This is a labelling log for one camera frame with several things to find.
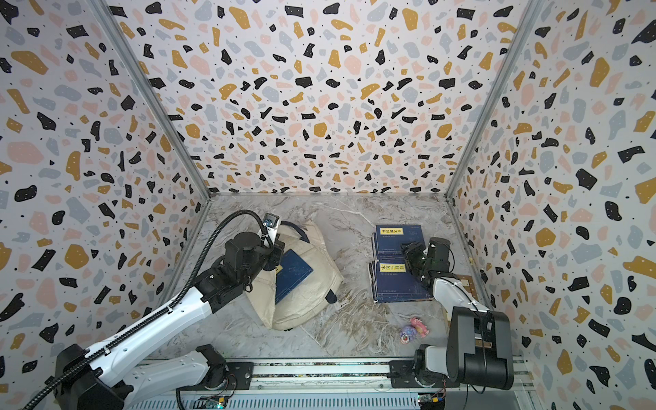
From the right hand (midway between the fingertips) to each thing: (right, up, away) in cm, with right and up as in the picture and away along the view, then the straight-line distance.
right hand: (403, 247), depth 90 cm
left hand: (-40, +7, -15) cm, 43 cm away
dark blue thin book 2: (-3, -12, -2) cm, 12 cm away
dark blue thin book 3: (-41, -10, +4) cm, 42 cm away
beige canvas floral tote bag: (-32, +3, -16) cm, 35 cm away
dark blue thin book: (-3, +3, +10) cm, 11 cm away
